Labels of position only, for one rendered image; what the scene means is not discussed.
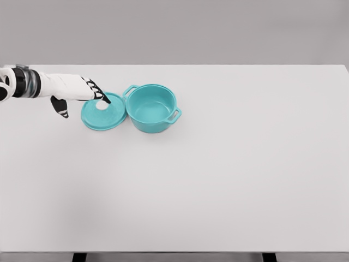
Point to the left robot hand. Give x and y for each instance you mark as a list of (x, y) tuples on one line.
[(73, 88)]

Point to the teal pot lid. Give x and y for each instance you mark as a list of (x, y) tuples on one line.
[(105, 117)]

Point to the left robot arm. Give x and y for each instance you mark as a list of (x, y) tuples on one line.
[(24, 82)]

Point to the teal pot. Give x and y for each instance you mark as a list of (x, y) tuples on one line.
[(151, 109)]

